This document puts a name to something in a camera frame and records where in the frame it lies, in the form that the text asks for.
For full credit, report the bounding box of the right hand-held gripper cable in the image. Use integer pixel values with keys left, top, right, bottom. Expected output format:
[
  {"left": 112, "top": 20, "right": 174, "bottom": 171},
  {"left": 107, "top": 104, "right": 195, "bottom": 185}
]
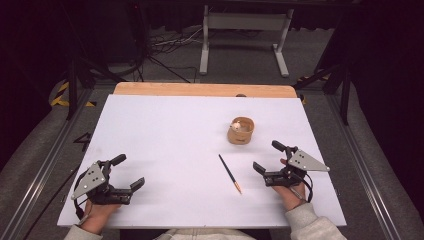
[{"left": 289, "top": 172, "right": 315, "bottom": 204}]

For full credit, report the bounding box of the person's left hand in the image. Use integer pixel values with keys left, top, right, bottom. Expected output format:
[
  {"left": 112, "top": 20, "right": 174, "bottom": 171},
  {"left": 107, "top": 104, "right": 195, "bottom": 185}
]
[{"left": 79, "top": 199, "right": 122, "bottom": 235}]

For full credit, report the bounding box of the tan bear pen holder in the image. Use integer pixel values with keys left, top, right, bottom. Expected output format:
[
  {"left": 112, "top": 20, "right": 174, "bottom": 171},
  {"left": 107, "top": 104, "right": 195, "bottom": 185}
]
[{"left": 227, "top": 116, "right": 256, "bottom": 146}]

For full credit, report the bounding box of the black tripod stand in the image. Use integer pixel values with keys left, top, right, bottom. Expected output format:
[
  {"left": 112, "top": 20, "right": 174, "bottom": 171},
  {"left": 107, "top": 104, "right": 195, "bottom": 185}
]
[
  {"left": 293, "top": 62, "right": 352, "bottom": 127},
  {"left": 65, "top": 54, "right": 128, "bottom": 122}
]

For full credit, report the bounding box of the aluminium floor rail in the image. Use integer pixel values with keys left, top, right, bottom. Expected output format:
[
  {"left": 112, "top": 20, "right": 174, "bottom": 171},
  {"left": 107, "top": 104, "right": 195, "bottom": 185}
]
[
  {"left": 0, "top": 88, "right": 95, "bottom": 240},
  {"left": 324, "top": 93, "right": 403, "bottom": 240}
]

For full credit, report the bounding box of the person's light sweater torso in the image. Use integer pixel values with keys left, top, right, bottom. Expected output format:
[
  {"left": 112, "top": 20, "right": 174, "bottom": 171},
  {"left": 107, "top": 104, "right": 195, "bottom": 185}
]
[{"left": 153, "top": 228, "right": 258, "bottom": 240}]

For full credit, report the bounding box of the bundle of floor cables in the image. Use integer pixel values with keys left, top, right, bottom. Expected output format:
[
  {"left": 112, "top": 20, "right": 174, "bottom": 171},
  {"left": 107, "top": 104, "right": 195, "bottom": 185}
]
[{"left": 149, "top": 27, "right": 205, "bottom": 55}]

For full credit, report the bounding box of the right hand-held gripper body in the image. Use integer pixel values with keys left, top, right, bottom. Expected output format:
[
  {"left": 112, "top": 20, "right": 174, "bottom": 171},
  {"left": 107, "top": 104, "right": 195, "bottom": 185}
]
[{"left": 263, "top": 145, "right": 331, "bottom": 188}]

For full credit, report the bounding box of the black pen with orange end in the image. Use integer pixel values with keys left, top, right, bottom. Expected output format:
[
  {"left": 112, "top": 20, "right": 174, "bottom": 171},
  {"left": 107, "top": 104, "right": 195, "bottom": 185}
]
[{"left": 218, "top": 153, "right": 243, "bottom": 195}]

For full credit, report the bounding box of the hand-held gripper cable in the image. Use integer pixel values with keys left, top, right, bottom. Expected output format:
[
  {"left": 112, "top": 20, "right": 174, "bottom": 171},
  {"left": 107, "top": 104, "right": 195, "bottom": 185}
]
[
  {"left": 73, "top": 171, "right": 88, "bottom": 222},
  {"left": 289, "top": 172, "right": 315, "bottom": 204}
]

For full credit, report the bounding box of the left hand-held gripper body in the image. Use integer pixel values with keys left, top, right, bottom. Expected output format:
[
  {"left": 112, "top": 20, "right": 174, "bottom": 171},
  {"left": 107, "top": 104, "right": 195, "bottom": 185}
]
[{"left": 70, "top": 159, "right": 134, "bottom": 206}]

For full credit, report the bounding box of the person's right hand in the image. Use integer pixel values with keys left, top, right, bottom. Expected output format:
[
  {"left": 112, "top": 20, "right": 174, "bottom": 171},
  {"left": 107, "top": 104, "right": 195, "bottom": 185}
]
[{"left": 271, "top": 181, "right": 308, "bottom": 212}]

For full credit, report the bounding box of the white metal stand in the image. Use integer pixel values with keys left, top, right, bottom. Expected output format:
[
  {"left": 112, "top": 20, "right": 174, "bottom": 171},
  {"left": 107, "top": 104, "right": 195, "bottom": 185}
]
[{"left": 198, "top": 4, "right": 295, "bottom": 79}]

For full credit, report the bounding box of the left hand-held gripper cable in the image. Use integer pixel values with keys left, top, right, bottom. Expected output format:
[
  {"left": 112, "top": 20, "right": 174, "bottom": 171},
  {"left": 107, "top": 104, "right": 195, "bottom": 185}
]
[{"left": 73, "top": 171, "right": 88, "bottom": 222}]

